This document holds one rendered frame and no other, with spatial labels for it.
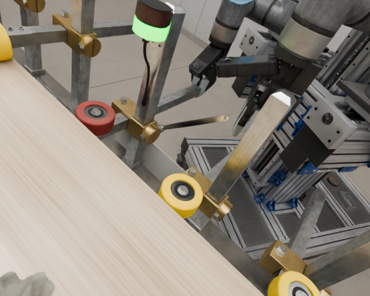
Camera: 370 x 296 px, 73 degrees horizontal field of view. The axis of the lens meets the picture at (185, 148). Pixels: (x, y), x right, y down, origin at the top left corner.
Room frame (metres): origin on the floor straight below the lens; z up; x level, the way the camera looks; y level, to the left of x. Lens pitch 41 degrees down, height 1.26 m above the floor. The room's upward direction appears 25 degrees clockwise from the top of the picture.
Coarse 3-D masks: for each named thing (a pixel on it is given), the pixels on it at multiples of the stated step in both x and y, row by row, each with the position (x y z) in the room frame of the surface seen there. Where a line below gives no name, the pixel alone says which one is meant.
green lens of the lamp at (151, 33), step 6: (138, 24) 0.41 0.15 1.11; (144, 24) 0.41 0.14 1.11; (138, 30) 0.41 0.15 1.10; (144, 30) 0.40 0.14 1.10; (150, 30) 0.41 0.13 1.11; (156, 30) 0.41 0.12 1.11; (162, 30) 0.42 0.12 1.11; (144, 36) 0.41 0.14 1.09; (150, 36) 0.41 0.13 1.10; (156, 36) 0.41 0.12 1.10; (162, 36) 0.42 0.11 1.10
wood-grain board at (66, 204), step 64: (0, 64) 0.41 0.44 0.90; (0, 128) 0.26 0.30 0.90; (64, 128) 0.32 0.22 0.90; (0, 192) 0.16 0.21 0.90; (64, 192) 0.20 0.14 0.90; (128, 192) 0.25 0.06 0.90; (0, 256) 0.09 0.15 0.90; (64, 256) 0.12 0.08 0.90; (128, 256) 0.15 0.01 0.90; (192, 256) 0.19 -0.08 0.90
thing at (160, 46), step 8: (144, 0) 0.43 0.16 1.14; (152, 0) 0.45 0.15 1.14; (152, 8) 0.41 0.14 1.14; (160, 8) 0.42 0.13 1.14; (168, 8) 0.44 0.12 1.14; (136, 16) 0.42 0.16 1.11; (144, 40) 0.42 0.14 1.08; (144, 48) 0.43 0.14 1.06; (160, 48) 0.46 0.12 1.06; (144, 56) 0.43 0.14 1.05; (144, 96) 0.45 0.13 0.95; (144, 104) 0.46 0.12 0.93
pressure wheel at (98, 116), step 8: (80, 104) 0.39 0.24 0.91; (88, 104) 0.40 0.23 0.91; (96, 104) 0.41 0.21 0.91; (104, 104) 0.42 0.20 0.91; (80, 112) 0.37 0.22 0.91; (88, 112) 0.38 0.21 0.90; (96, 112) 0.39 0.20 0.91; (104, 112) 0.40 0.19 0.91; (112, 112) 0.41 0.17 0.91; (80, 120) 0.35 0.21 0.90; (88, 120) 0.36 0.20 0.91; (96, 120) 0.37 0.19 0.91; (104, 120) 0.38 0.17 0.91; (112, 120) 0.39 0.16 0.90; (88, 128) 0.35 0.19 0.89; (96, 128) 0.36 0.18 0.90; (104, 128) 0.37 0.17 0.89; (112, 128) 0.39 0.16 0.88
